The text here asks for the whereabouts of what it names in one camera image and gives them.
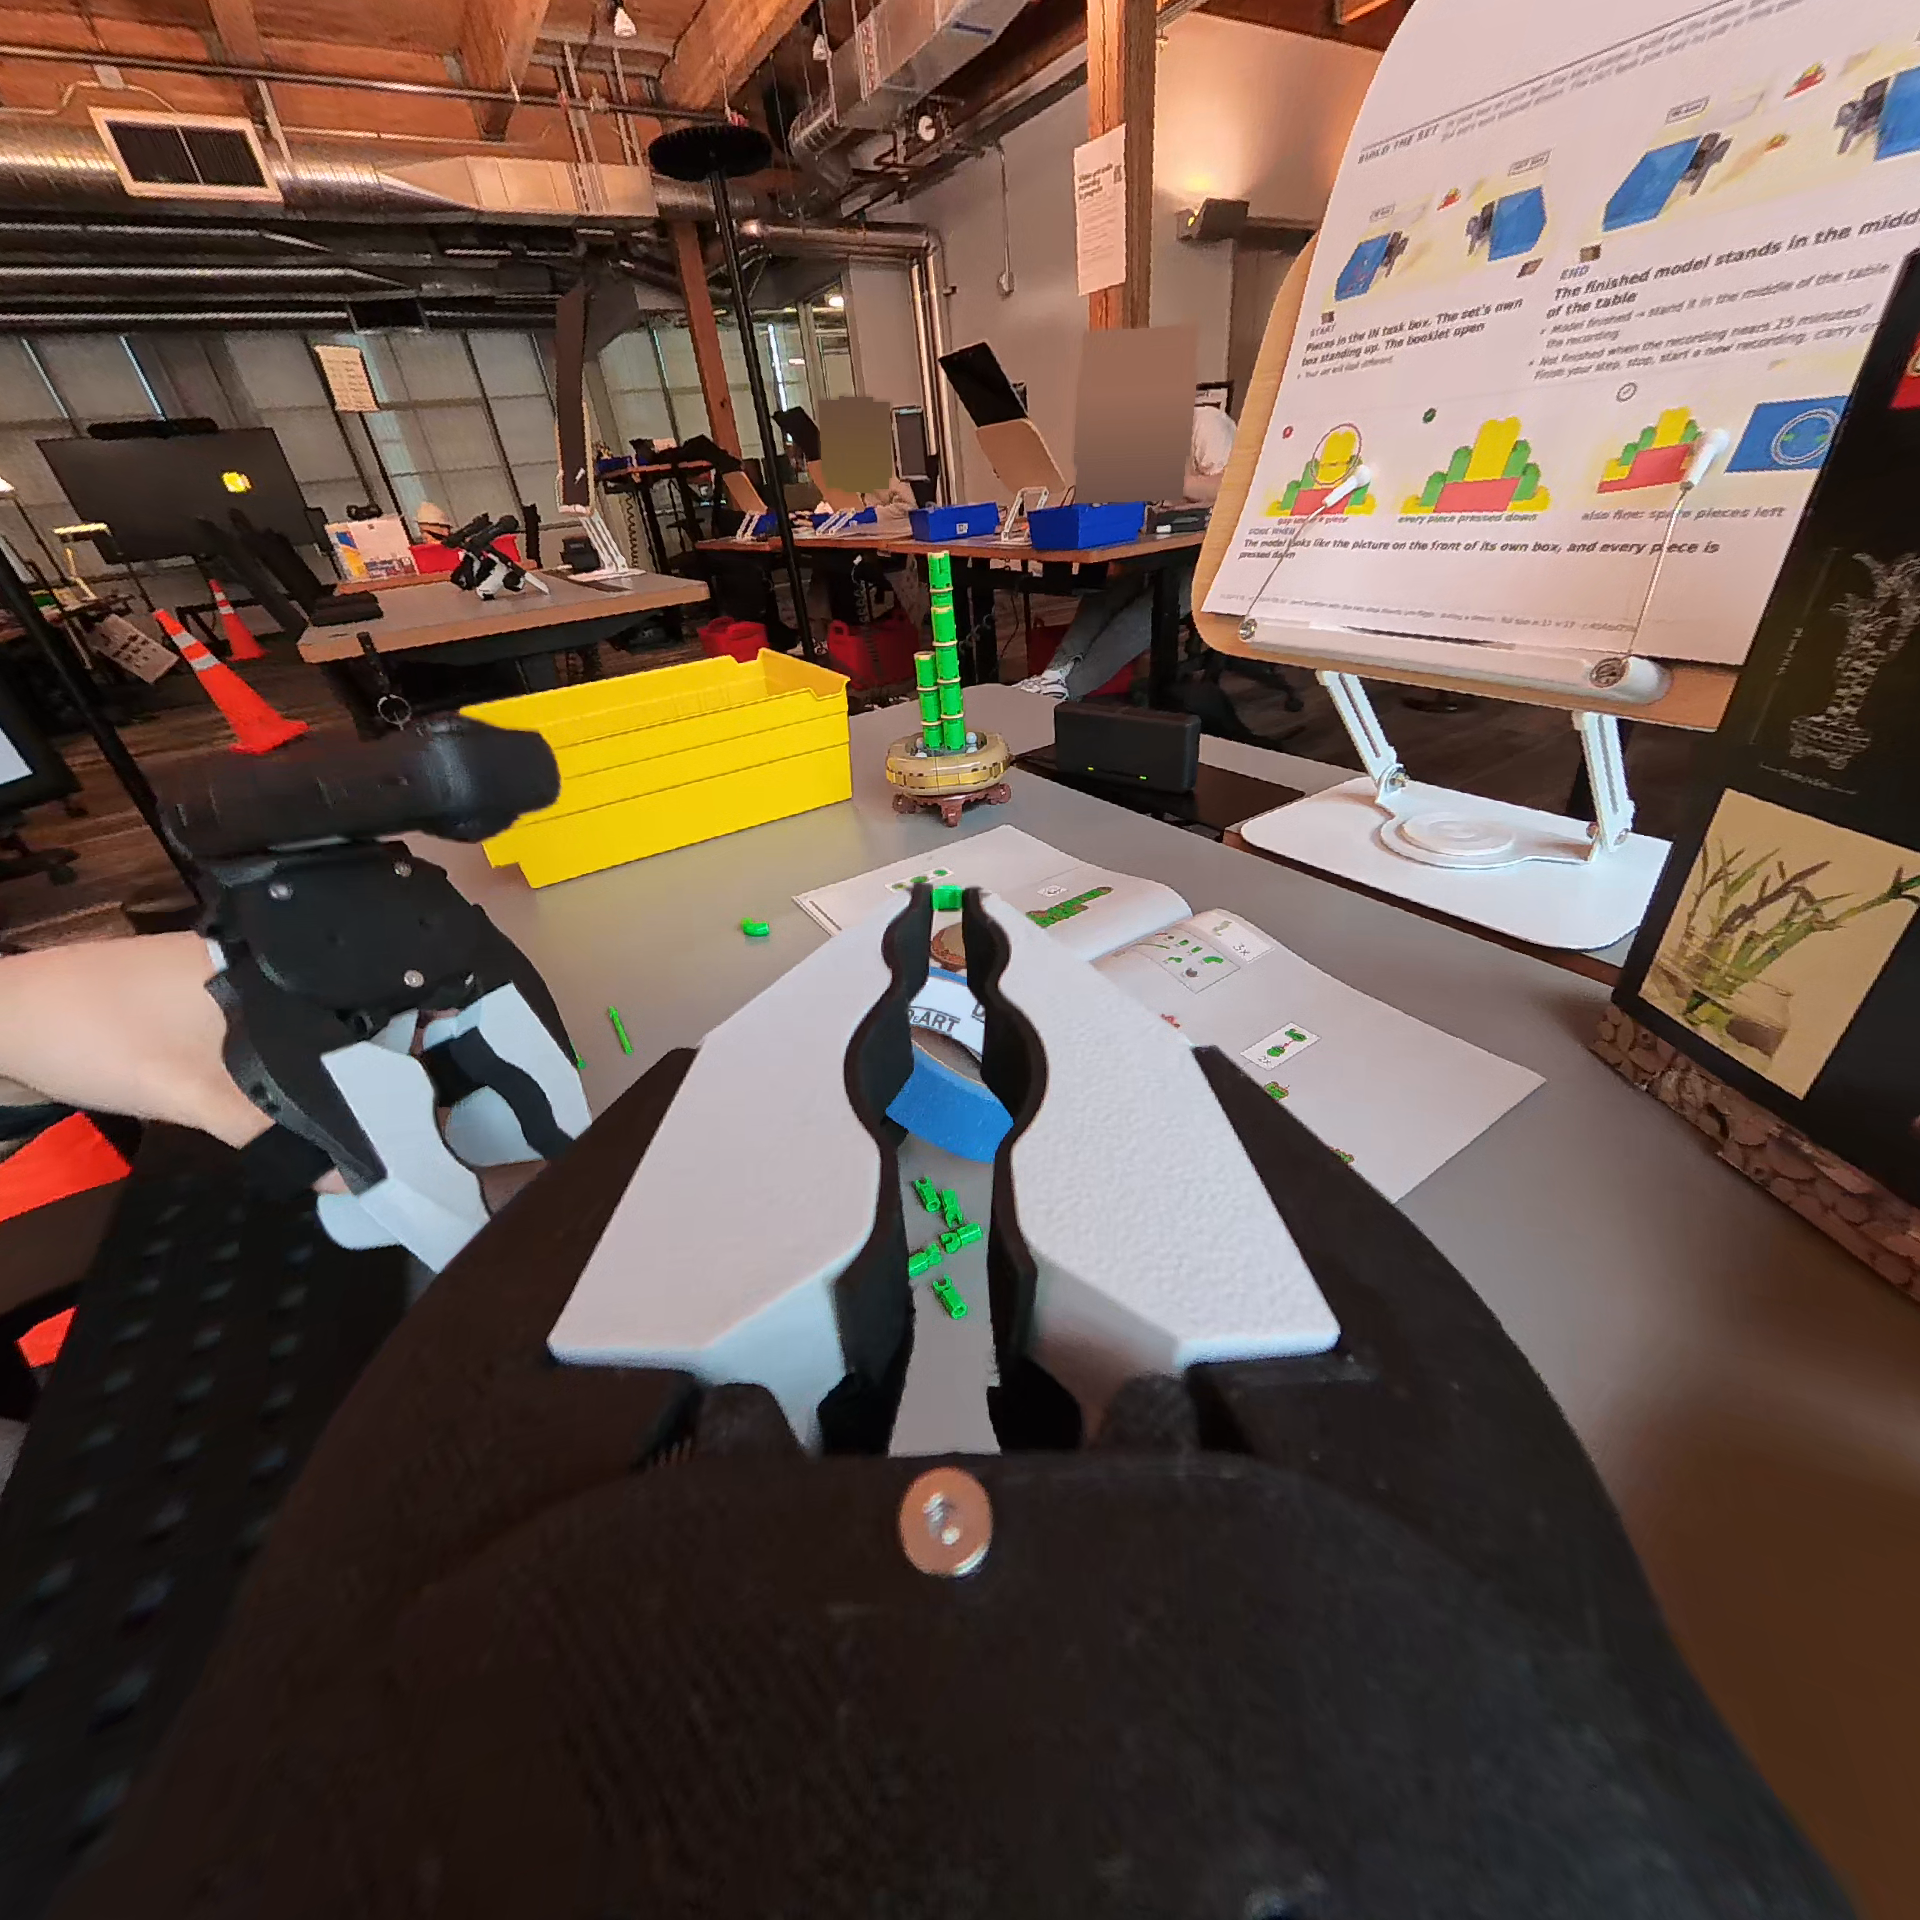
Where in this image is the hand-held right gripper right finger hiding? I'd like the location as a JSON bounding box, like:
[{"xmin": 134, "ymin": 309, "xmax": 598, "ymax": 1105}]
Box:
[{"xmin": 957, "ymin": 883, "xmax": 1345, "ymax": 1454}]

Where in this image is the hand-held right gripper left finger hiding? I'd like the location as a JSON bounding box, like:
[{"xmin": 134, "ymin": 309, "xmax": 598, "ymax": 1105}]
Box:
[{"xmin": 545, "ymin": 882, "xmax": 934, "ymax": 1455}]

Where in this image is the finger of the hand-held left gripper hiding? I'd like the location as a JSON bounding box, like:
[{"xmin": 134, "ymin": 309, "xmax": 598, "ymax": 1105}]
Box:
[
  {"xmin": 421, "ymin": 975, "xmax": 595, "ymax": 1167},
  {"xmin": 317, "ymin": 1035, "xmax": 497, "ymax": 1272}
]

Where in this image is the pile of green lego pieces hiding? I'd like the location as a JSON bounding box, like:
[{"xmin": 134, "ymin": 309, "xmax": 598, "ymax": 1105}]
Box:
[{"xmin": 902, "ymin": 1177, "xmax": 987, "ymax": 1326}]

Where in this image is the lego instruction booklet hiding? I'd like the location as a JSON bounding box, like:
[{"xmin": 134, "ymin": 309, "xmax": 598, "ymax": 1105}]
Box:
[{"xmin": 790, "ymin": 824, "xmax": 1547, "ymax": 1205}]

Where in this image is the green bamboo lego model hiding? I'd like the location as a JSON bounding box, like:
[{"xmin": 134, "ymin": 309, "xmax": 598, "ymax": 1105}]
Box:
[{"xmin": 884, "ymin": 551, "xmax": 1017, "ymax": 827}]

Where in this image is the black lego box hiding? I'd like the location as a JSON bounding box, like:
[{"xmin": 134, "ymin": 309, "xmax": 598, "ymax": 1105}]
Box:
[{"xmin": 1594, "ymin": 250, "xmax": 1920, "ymax": 1305}]

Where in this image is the person's left hand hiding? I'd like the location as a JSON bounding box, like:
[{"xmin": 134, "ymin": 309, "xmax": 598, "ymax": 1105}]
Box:
[{"xmin": 0, "ymin": 929, "xmax": 354, "ymax": 1198}]

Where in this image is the yellow plastic bin stack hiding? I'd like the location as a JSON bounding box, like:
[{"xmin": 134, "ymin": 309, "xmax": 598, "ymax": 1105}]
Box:
[{"xmin": 458, "ymin": 646, "xmax": 854, "ymax": 889}]

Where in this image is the orange cloth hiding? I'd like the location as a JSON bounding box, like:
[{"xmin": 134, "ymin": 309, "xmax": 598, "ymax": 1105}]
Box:
[{"xmin": 0, "ymin": 1110, "xmax": 137, "ymax": 1369}]

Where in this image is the grey work table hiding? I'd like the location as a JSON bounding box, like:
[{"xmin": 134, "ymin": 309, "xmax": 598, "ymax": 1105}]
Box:
[{"xmin": 298, "ymin": 567, "xmax": 713, "ymax": 706}]

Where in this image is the white document stand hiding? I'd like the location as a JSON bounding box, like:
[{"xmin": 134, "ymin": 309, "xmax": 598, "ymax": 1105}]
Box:
[{"xmin": 1190, "ymin": 224, "xmax": 1741, "ymax": 951}]

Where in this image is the black power bank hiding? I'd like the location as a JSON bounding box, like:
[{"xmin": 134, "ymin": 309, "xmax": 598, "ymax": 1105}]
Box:
[{"xmin": 1054, "ymin": 698, "xmax": 1202, "ymax": 793}]

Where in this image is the black display screen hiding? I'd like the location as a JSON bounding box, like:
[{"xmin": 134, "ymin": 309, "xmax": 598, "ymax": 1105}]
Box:
[{"xmin": 36, "ymin": 424, "xmax": 324, "ymax": 567}]

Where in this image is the wooden long desk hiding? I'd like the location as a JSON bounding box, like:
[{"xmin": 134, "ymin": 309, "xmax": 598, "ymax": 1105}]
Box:
[{"xmin": 692, "ymin": 515, "xmax": 1211, "ymax": 713}]

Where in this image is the black floor lamp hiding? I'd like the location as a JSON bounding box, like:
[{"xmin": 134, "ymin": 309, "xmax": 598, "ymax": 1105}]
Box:
[{"xmin": 646, "ymin": 123, "xmax": 825, "ymax": 663}]

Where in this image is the ceiling air vent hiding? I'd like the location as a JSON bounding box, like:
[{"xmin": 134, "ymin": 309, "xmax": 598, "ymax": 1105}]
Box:
[{"xmin": 90, "ymin": 107, "xmax": 283, "ymax": 202}]

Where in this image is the laminated instruction sheet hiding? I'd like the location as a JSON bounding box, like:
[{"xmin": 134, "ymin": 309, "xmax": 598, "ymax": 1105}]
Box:
[{"xmin": 1201, "ymin": 0, "xmax": 1920, "ymax": 669}]

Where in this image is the white paper notice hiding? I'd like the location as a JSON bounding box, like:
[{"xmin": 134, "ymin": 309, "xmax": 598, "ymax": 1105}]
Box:
[{"xmin": 1073, "ymin": 127, "xmax": 1130, "ymax": 296}]

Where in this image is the silver ventilation duct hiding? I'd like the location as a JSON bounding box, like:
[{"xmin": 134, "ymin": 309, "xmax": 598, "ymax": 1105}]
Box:
[{"xmin": 0, "ymin": 107, "xmax": 662, "ymax": 226}]

